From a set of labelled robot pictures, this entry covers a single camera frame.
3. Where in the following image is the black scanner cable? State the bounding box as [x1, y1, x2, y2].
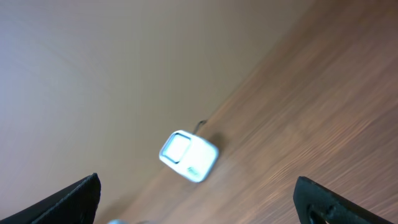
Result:
[192, 119, 208, 135]

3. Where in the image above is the white barcode scanner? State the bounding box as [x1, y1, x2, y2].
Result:
[159, 130, 219, 183]

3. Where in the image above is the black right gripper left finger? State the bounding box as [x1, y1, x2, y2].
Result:
[1, 173, 101, 224]

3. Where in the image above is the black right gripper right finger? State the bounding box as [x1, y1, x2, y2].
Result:
[293, 176, 392, 224]

